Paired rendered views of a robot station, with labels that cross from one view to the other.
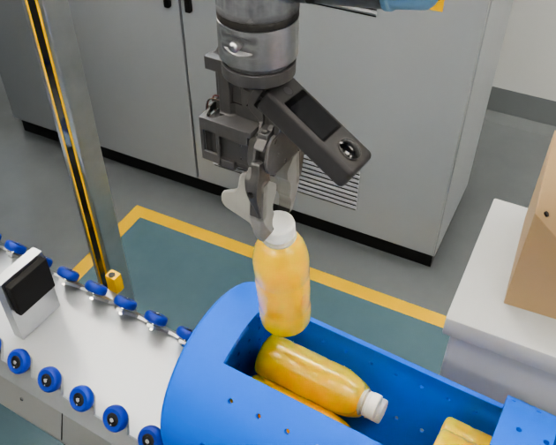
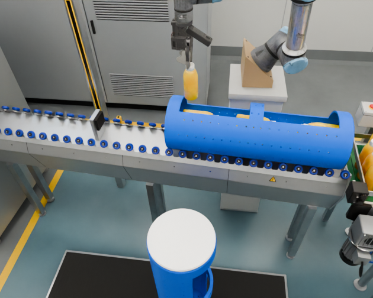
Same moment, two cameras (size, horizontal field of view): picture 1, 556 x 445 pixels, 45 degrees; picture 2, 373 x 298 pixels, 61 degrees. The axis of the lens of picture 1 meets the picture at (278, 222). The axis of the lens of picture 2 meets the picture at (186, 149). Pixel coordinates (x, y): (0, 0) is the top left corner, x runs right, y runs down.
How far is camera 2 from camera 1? 81 cm
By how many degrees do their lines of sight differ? 13
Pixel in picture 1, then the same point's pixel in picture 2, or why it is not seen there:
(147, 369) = (143, 137)
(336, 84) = (158, 50)
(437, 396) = (231, 114)
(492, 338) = (241, 95)
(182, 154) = not seen: hidden behind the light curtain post
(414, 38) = not seen: hidden behind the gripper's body
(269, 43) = (189, 15)
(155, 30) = not seen: hidden behind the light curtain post
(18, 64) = (16, 72)
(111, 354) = (129, 136)
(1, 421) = (67, 203)
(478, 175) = (212, 78)
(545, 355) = (256, 95)
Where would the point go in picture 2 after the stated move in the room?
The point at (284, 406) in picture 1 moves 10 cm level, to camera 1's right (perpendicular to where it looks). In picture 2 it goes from (199, 116) to (218, 111)
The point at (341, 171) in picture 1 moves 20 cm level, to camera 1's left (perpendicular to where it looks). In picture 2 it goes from (208, 42) to (161, 51)
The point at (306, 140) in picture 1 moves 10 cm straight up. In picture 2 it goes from (199, 36) to (199, 12)
